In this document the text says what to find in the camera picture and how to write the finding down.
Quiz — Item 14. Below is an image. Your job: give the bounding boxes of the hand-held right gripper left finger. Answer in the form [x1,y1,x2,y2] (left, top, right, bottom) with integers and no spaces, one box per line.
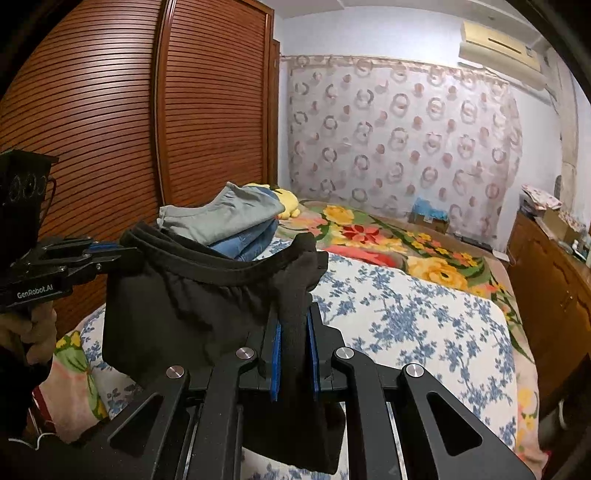
[107,307,284,480]

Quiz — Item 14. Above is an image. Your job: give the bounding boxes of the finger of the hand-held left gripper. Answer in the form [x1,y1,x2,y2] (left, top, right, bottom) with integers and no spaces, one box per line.
[62,258,116,280]
[85,241,139,257]

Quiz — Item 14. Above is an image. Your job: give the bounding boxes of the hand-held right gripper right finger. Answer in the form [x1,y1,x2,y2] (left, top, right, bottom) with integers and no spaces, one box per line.
[303,305,539,480]

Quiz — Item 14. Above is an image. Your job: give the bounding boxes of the black pants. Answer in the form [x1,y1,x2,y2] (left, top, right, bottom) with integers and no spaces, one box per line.
[102,220,345,476]

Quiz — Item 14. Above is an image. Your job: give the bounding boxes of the person's left forearm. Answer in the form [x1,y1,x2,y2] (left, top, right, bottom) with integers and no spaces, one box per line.
[0,339,114,480]

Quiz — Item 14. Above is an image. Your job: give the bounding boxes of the folded grey pants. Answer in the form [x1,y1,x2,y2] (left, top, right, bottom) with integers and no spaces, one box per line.
[157,182,286,246]

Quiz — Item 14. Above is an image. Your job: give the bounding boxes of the person's left hand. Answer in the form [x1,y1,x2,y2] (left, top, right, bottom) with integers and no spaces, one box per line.
[0,304,59,366]

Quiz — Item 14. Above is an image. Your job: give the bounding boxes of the white blue floral bed sheet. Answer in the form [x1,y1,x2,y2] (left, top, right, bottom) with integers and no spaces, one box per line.
[81,251,519,480]

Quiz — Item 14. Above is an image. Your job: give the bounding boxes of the brown slatted wardrobe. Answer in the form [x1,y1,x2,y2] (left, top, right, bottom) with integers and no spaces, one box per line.
[0,0,283,340]

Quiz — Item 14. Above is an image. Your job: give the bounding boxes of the pink flowered blanket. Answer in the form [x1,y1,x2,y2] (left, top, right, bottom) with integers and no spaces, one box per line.
[39,198,551,477]

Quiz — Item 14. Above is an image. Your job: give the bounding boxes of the yellow plush toy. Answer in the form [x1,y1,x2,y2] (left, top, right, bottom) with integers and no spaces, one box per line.
[243,183,302,220]

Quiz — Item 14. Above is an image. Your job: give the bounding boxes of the cardboard box with blue cloth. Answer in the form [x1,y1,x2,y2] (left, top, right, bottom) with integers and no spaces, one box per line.
[408,198,451,234]

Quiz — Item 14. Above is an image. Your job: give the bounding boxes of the wooden cabinet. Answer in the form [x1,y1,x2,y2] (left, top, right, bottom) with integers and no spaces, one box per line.
[505,210,591,418]

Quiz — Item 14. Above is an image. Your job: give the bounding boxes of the open cardboard box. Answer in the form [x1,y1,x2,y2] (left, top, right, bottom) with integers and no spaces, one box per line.
[537,208,581,244]

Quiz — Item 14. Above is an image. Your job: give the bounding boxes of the patterned folded cloth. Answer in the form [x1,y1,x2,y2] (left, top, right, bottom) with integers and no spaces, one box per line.
[521,183,563,209]

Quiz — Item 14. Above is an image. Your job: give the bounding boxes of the row of small bottles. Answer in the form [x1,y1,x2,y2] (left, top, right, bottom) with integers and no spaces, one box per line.
[570,237,591,267]

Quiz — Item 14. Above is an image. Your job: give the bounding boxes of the white air conditioner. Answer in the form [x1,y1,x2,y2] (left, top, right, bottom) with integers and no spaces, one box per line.
[457,19,549,89]

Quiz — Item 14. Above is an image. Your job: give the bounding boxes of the ring patterned curtain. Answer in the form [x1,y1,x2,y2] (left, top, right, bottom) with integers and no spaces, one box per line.
[281,54,525,223]

